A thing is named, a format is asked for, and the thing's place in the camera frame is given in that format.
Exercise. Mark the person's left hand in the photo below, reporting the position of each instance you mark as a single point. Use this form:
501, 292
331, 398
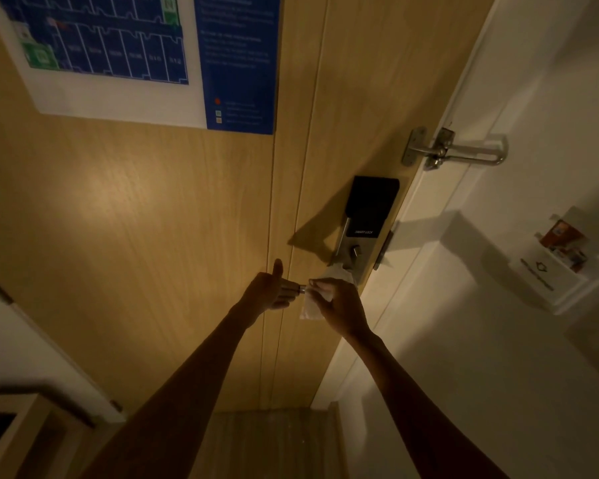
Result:
264, 294

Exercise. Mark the person's right hand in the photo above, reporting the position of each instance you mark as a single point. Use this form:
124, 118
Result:
344, 309

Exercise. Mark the white wet wipe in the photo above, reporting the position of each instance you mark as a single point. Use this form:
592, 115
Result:
310, 311

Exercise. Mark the person's left forearm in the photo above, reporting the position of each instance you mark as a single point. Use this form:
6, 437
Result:
179, 404

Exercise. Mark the person's right forearm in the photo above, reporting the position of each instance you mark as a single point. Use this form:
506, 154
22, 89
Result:
424, 419

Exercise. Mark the black silver door lock body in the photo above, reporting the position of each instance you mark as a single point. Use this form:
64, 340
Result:
372, 201

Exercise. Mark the light wooden door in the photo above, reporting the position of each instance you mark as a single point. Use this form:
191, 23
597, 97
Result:
130, 219

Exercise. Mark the silver door guard latch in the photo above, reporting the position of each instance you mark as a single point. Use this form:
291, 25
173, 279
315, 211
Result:
469, 157

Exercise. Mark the dark lock edge plate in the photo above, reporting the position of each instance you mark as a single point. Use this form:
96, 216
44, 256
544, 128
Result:
383, 249

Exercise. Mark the white key card holder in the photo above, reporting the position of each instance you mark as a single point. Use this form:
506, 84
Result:
544, 279

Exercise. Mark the blue white floor plan poster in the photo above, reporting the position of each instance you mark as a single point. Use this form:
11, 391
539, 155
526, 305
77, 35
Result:
130, 99

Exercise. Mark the wooden side table black top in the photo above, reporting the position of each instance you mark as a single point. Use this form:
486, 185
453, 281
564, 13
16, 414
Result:
25, 434

